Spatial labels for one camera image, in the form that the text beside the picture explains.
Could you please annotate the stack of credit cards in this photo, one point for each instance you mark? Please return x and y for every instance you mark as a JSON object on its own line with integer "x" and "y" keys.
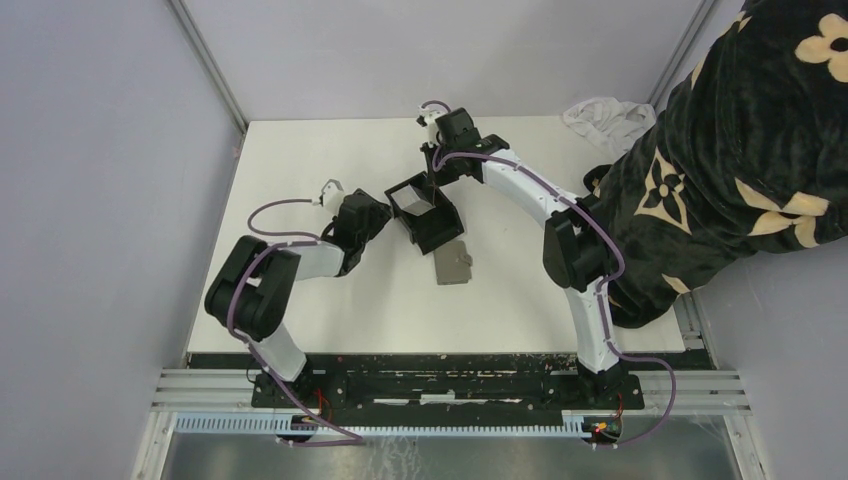
{"x": 411, "y": 200}

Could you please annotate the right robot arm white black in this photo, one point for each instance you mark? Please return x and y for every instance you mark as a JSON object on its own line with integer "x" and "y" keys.
{"x": 578, "y": 255}

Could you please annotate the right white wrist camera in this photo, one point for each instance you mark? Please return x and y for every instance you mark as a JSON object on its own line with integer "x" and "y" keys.
{"x": 427, "y": 119}

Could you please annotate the white crumpled cloth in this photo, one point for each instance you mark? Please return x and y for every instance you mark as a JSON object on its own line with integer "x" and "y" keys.
{"x": 611, "y": 125}

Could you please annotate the black plastic card box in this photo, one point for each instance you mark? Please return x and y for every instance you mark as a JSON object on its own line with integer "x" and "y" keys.
{"x": 435, "y": 228}

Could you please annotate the grey leather card holder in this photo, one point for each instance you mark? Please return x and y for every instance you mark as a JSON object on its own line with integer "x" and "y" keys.
{"x": 453, "y": 263}

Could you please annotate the aluminium frame rail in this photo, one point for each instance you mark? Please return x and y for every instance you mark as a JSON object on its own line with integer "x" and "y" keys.
{"x": 697, "y": 392}

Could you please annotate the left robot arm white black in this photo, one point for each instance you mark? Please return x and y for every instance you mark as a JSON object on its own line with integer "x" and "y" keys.
{"x": 251, "y": 291}

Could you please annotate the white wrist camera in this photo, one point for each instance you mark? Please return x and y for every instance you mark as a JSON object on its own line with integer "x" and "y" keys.
{"x": 331, "y": 196}
{"x": 427, "y": 119}

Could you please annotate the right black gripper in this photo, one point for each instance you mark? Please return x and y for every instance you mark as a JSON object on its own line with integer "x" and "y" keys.
{"x": 436, "y": 177}

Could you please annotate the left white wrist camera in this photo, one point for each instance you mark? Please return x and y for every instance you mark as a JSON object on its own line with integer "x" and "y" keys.
{"x": 331, "y": 196}

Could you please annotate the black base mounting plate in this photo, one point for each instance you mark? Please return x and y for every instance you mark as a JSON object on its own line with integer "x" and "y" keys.
{"x": 466, "y": 390}

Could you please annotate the black floral plush blanket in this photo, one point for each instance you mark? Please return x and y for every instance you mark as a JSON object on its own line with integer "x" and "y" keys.
{"x": 749, "y": 155}

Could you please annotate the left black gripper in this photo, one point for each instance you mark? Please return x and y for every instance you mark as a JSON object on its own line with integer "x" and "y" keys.
{"x": 380, "y": 213}

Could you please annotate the grey slotted cable duct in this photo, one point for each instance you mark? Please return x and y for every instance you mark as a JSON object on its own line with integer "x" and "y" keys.
{"x": 286, "y": 425}

